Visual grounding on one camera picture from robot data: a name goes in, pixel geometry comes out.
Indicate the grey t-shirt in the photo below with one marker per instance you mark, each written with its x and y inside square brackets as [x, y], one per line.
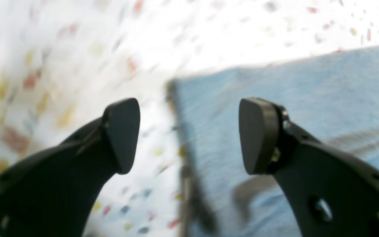
[334, 97]

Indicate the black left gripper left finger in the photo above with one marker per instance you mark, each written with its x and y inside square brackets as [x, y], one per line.
[51, 193]

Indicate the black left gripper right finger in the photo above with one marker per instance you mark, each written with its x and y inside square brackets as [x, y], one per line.
[331, 193]

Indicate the terrazzo pattern tablecloth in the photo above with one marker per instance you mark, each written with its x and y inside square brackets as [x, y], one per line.
[188, 62]

